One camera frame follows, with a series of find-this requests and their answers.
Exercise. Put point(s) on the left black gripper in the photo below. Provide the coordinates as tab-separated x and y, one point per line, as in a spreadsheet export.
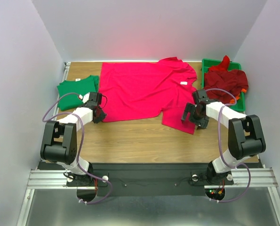
101	117

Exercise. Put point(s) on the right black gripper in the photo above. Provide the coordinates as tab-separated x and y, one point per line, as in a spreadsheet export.
192	113

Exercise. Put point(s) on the pink t shirt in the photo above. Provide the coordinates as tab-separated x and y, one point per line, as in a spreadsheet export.
145	90

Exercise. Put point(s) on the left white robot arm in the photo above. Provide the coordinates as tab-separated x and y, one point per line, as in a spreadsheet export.
64	135

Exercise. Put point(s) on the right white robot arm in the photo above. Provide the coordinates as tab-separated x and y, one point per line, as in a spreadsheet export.
245	134

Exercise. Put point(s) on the folded green t shirt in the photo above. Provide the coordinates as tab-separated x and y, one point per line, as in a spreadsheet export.
82	87

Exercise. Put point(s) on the orange garment in bin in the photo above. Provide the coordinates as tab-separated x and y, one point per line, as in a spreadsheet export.
238	97

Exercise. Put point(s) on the dark red t shirt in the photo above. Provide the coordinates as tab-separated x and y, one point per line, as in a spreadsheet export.
223	84

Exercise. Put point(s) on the green plastic bin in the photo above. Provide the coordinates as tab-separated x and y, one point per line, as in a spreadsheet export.
206	63

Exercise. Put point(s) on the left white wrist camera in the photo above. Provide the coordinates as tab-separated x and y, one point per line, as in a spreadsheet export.
84	98

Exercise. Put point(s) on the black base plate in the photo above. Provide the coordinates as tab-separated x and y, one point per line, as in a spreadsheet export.
155	179

